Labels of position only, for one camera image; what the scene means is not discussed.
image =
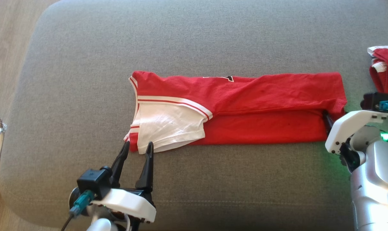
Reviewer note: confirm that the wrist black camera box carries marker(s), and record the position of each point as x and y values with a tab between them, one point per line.
373	100
93	183

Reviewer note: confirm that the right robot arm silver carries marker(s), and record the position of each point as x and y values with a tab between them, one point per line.
376	179

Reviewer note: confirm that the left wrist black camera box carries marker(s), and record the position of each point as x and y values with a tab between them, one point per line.
93	183

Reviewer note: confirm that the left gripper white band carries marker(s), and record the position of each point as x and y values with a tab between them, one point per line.
126	203

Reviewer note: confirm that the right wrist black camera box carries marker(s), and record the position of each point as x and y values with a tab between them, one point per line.
373	100

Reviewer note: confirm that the grey sofa seat cushion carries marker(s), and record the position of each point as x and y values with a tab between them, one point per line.
194	38

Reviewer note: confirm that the red shirt with white sleeves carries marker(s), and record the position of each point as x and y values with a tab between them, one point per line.
245	109

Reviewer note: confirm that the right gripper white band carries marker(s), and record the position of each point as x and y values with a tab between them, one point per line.
349	128

